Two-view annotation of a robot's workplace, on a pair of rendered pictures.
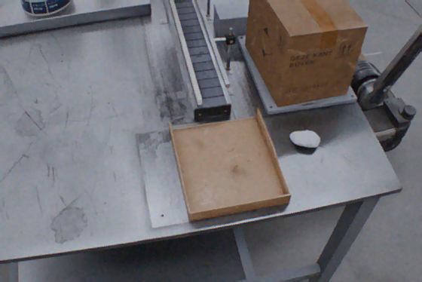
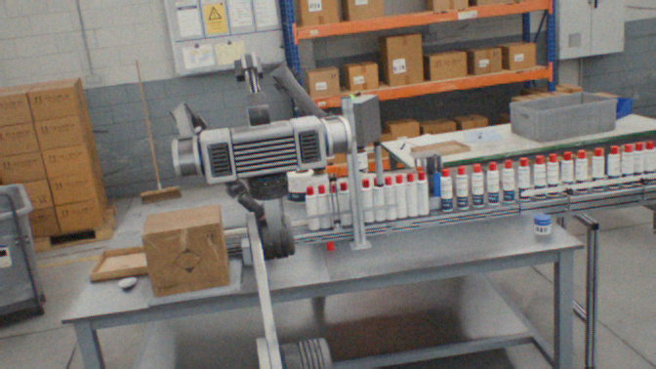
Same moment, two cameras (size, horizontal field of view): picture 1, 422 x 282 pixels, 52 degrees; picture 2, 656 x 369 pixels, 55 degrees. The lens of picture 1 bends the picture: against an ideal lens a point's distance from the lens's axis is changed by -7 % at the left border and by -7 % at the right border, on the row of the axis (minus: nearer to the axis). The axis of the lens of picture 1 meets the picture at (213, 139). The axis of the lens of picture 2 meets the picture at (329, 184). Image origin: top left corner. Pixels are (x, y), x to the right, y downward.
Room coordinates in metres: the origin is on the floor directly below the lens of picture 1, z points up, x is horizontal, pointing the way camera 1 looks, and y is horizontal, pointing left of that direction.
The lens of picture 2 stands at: (2.15, -2.51, 1.93)
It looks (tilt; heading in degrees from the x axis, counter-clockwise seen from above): 17 degrees down; 100
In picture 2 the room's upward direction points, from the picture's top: 6 degrees counter-clockwise
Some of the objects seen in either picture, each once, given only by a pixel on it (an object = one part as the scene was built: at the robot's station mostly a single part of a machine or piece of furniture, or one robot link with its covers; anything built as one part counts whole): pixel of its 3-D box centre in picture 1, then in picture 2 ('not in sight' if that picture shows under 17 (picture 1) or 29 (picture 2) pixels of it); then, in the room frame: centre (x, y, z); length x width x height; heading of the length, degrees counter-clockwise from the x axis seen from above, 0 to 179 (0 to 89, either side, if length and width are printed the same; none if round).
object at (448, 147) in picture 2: not in sight; (439, 149); (2.16, 1.73, 0.82); 0.34 x 0.24 x 0.03; 25
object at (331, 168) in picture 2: not in sight; (333, 195); (1.67, 0.16, 1.05); 0.10 x 0.04 x 0.33; 105
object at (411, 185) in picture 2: not in sight; (411, 194); (2.01, 0.30, 0.98); 0.05 x 0.05 x 0.20
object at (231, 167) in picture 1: (226, 160); (130, 261); (0.74, -0.04, 0.85); 0.30 x 0.26 x 0.04; 15
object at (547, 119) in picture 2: not in sight; (561, 116); (3.02, 2.06, 0.91); 0.60 x 0.40 x 0.22; 22
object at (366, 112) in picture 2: not in sight; (361, 120); (1.83, 0.16, 1.38); 0.17 x 0.10 x 0.19; 70
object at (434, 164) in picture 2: not in sight; (427, 181); (2.09, 0.41, 1.01); 0.14 x 0.13 x 0.26; 15
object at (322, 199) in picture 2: not in sight; (323, 206); (1.61, 0.20, 0.98); 0.05 x 0.05 x 0.20
